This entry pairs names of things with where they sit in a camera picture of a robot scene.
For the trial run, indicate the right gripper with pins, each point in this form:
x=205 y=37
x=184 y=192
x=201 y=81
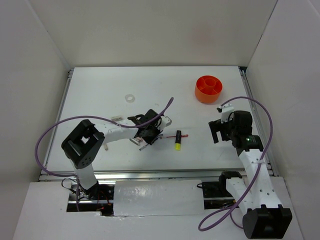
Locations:
x=216 y=126

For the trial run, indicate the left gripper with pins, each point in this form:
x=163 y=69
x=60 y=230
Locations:
x=157 y=132

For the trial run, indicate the red pen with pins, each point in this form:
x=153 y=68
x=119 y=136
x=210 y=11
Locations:
x=174 y=136

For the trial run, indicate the black yellow highlighter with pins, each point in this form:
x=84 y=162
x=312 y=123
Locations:
x=178 y=138

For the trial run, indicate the blue pen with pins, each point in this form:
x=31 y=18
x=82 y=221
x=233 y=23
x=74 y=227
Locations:
x=145 y=146

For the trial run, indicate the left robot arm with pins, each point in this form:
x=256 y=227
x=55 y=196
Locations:
x=82 y=145

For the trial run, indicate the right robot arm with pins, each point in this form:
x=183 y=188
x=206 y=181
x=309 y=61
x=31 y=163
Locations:
x=264 y=216

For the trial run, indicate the white eraser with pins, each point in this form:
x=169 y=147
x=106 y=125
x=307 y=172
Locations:
x=117 y=118

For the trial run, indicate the clear tape roll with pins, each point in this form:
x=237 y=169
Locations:
x=129 y=98

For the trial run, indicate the orange round organizer container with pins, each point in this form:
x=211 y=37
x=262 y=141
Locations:
x=208 y=89

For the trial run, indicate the white foam cover panel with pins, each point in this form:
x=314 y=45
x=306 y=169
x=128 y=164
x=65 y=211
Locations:
x=158 y=198

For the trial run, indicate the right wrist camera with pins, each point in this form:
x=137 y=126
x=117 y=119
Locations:
x=226 y=111

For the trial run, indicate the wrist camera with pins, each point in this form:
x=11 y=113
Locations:
x=165 y=121
x=226 y=111

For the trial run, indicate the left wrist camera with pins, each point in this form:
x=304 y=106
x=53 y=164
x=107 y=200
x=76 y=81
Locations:
x=165 y=121

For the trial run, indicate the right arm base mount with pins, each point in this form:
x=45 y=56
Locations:
x=214 y=197

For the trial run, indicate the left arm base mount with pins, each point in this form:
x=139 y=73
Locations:
x=101 y=200

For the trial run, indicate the aluminium table frame rail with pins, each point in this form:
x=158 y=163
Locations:
x=101 y=91

